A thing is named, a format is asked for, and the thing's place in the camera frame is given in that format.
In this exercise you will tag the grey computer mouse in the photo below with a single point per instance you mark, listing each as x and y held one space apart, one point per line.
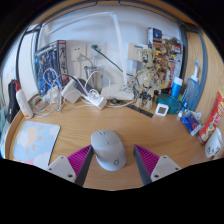
108 150

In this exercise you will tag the colourful picture box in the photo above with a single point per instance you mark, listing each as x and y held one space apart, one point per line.
166 50

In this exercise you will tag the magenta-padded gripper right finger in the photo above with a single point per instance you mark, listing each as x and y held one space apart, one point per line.
160 166

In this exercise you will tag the white bottle with red cap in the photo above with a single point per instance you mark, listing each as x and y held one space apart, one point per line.
24 103

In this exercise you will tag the red chip can yellow lid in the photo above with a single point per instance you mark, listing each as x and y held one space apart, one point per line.
213 118

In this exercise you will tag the pastel sun-print mouse pad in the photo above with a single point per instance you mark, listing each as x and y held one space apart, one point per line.
33 141

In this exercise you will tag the small white square clock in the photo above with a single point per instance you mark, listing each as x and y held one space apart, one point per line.
162 109

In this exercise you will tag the small white adapter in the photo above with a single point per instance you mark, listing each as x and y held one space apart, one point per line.
54 94

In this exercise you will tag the large white charger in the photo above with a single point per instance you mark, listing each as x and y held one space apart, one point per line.
71 90

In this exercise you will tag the white mug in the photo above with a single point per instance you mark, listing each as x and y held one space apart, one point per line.
214 144

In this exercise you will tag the blue robot model kit box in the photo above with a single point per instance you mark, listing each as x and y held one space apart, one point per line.
50 65

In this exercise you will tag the black ruler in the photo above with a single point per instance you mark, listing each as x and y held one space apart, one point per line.
140 110

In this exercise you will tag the white power strip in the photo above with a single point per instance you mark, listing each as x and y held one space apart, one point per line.
96 99

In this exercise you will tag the white desk lamp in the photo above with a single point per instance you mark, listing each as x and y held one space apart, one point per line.
119 50

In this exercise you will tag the blue spray bottle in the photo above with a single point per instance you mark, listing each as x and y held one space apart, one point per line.
191 88

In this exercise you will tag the white wall socket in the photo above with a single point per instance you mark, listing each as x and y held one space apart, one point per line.
79 51

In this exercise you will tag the grey metal frame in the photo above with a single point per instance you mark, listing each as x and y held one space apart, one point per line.
184 50

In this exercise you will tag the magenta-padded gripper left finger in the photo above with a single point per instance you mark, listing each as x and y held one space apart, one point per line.
63 166

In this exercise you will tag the brown wooden figure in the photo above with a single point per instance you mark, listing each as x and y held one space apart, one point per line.
148 80

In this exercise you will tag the blue tissue pack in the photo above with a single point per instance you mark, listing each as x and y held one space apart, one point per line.
191 122

